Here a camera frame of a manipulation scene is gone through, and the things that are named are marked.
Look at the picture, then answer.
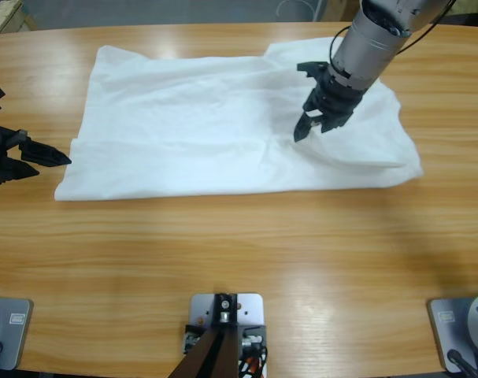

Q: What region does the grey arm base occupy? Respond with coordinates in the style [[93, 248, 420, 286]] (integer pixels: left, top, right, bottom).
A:
[[0, 297, 34, 372], [426, 291, 478, 373]]

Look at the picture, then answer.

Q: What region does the white cable loop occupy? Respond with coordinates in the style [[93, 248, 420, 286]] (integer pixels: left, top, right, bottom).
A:
[[276, 0, 322, 21]]

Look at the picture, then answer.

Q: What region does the white T-shirt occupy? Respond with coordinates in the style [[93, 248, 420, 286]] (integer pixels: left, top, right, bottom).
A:
[[53, 36, 424, 202]]

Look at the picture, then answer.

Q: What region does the dark brown cardboard box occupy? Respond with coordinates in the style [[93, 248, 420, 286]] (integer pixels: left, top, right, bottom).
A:
[[343, 0, 364, 21]]

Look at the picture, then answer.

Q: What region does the dark post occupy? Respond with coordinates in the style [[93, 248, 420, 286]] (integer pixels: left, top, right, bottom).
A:
[[171, 291, 239, 378]]

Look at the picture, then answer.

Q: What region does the white mount block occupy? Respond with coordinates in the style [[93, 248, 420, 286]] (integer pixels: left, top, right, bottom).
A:
[[182, 291, 269, 378]]

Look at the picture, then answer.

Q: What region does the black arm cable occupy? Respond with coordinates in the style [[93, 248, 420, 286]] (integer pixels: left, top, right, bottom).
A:
[[328, 0, 458, 68]]

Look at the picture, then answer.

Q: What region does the light wooden pallet stack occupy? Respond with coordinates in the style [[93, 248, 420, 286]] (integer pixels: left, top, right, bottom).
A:
[[0, 0, 38, 36]]

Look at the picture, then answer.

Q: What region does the light brown cardboard box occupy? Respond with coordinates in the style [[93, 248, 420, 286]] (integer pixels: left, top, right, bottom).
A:
[[321, 0, 348, 21]]

